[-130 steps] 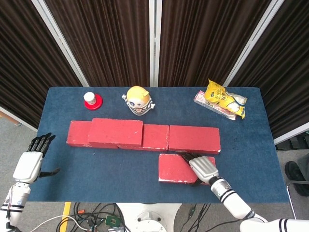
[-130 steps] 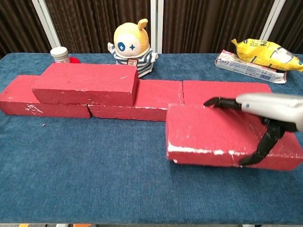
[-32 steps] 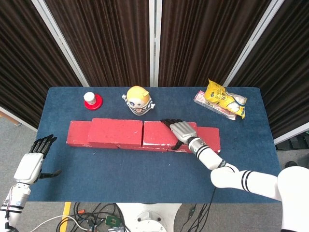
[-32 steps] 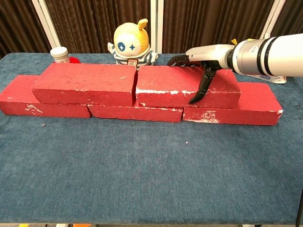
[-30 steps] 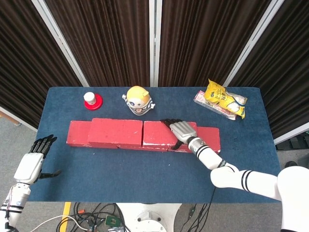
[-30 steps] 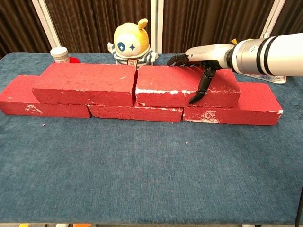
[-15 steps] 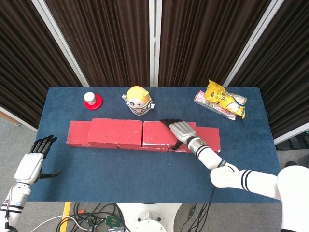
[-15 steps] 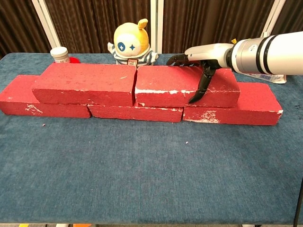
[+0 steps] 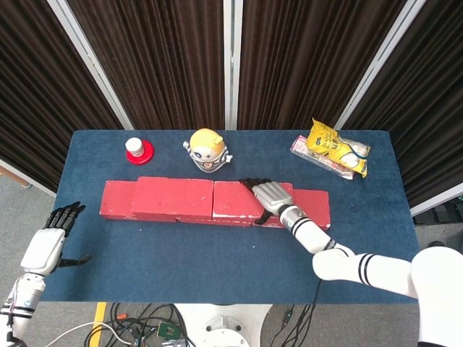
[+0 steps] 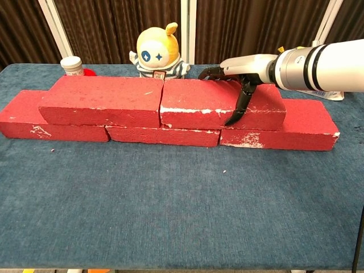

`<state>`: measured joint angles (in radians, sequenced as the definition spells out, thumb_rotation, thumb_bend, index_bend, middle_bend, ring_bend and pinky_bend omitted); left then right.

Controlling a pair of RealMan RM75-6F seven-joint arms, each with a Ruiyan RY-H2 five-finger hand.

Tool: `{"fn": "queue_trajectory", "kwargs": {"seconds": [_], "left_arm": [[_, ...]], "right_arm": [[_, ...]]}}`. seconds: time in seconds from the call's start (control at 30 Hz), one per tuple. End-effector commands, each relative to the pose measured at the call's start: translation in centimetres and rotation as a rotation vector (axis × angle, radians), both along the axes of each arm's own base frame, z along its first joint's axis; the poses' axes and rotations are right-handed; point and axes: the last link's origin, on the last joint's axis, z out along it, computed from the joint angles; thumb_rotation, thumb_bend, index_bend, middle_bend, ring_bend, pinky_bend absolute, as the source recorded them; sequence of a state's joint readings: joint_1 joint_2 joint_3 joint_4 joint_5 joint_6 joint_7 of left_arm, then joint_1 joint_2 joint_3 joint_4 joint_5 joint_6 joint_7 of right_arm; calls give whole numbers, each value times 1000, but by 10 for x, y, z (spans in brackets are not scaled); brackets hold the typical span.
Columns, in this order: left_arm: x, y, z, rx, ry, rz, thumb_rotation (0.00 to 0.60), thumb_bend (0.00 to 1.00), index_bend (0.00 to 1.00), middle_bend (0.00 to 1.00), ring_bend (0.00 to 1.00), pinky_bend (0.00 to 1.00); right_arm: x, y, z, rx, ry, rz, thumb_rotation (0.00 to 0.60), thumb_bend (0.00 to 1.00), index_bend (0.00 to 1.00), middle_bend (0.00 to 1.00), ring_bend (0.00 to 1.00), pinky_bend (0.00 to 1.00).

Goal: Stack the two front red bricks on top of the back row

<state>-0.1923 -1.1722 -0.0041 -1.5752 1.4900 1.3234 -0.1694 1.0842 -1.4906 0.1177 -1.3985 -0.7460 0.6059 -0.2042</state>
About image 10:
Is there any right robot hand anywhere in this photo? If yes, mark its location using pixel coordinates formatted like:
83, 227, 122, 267
198, 53, 278, 127

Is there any red brick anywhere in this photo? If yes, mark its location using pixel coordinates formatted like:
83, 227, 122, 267
160, 78, 287, 131
38, 75, 166, 128
105, 123, 222, 148
219, 98, 341, 152
0, 89, 111, 143

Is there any dark brown partition panel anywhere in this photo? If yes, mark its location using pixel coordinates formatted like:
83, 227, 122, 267
53, 0, 183, 65
195, 0, 332, 65
0, 0, 62, 71
324, 0, 364, 46

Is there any white toothpaste box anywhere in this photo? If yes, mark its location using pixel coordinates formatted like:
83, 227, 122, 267
308, 89, 345, 101

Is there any yellow striped plush toy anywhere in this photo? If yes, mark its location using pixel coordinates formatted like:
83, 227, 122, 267
129, 22, 191, 81

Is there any blue table cloth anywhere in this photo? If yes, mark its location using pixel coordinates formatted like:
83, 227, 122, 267
0, 63, 364, 270

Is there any small white jar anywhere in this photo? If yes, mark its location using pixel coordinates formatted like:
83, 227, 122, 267
60, 56, 84, 77

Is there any white partition post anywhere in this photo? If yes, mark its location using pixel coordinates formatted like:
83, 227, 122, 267
180, 0, 197, 65
38, 0, 74, 59
312, 0, 350, 48

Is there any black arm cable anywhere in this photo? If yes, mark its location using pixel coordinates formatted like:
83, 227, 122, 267
351, 204, 364, 271

